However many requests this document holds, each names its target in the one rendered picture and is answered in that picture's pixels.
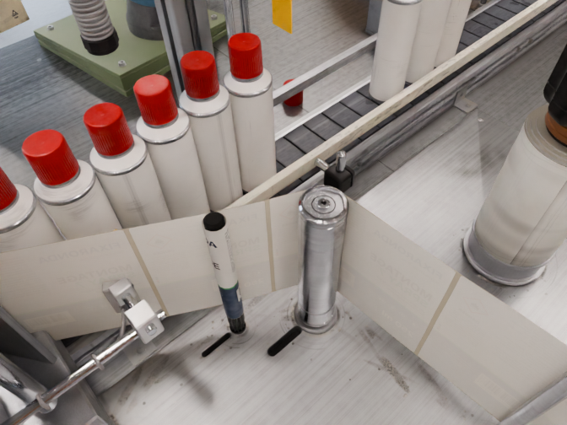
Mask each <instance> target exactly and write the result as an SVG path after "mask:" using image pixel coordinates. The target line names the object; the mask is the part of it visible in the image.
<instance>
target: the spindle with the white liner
mask: <svg viewBox="0 0 567 425"><path fill-rule="evenodd" d="M543 95H544V98H545V100H546V101H547V102H548V104H547V105H543V106H540V107H538V108H536V109H535V110H534V111H532V112H531V113H530V114H529V115H528V116H527V118H526V119H525V122H524V124H523V126H522V128H521V131H520V133H519V135H518V137H517V139H516V140H515V142H514V144H513V146H512V147H511V149H510V151H509V154H508V156H507V158H506V160H505V163H504V165H503V167H502V169H501V170H500V172H499V174H498V176H497V178H496V180H495V182H494V184H493V186H492V189H491V191H490V193H489V195H488V196H487V198H486V200H485V202H484V204H483V206H482V208H481V211H480V212H479V213H478V215H477V216H476V218H475V219H474V221H473V224H472V227H471V228H470V229H469V230H468V231H467V233H466V235H465V238H464V242H463V246H464V251H465V254H466V257H467V259H468V260H469V262H470V263H471V264H472V266H473V267H474V268H475V269H476V270H477V271H478V272H480V273H481V274H482V275H484V276H485V277H486V278H488V279H490V280H492V281H495V282H498V283H502V284H505V285H513V286H517V285H524V284H528V283H530V282H533V281H534V280H536V279H537V278H538V277H539V276H540V275H541V274H542V272H543V270H544V268H545V266H546V264H548V263H549V262H550V261H551V260H552V258H553V257H554V254H555V252H556V250H557V249H558V248H559V247H560V246H561V245H562V244H563V242H564V240H565V239H566V238H567V43H566V45H565V46H564V49H563V50H562V52H561V54H560V56H559V59H558V61H557V62H556V64H555V66H554V68H553V71H552V72H551V74H550V76H549V78H548V81H547V82H546V84H545V87H544V90H543Z"/></svg>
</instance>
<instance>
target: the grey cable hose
mask: <svg viewBox="0 0 567 425"><path fill-rule="evenodd" d="M67 1H68V3H69V5H70V8H71V9H72V12H73V16H74V18H75V20H76V23H77V25H78V27H79V31H80V33H81V35H80V37H81V40H82V42H83V44H84V48H85V49H86V50H87V51H88V53H90V54H91V55H95V56H104V55H108V54H110V53H112V52H113V51H115V50H116V49H117V48H118V46H119V42H118V41H119V37H118V34H117V32H116V29H115V27H114V26H112V22H111V18H110V15H109V13H108V10H107V7H106V5H105V0H67Z"/></svg>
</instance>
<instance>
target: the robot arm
mask: <svg viewBox="0 0 567 425"><path fill-rule="evenodd" d="M126 17H127V24H128V28H129V30H130V31H131V33H132V34H134V35H135V36H137V37H139V38H142V39H145V40H164V38H163V35H162V31H161V28H160V24H159V18H158V14H157V11H156V7H155V3H154V0H127V13H126Z"/></svg>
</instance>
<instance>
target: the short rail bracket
mask: <svg viewBox="0 0 567 425"><path fill-rule="evenodd" d="M346 157H347V154H346V153H345V152H344V151H338V152H337V158H336V163H335V164H333V165H331V166H330V167H329V168H327V169H326V170H325V172H324V186H332V187H335V188H337V189H339V190H340V191H341V192H342V193H344V192H345V191H347V190H348V189H349V188H350V187H352V186H353V184H354V175H355V172H354V170H353V169H351V168H350V167H349V166H347V165H346Z"/></svg>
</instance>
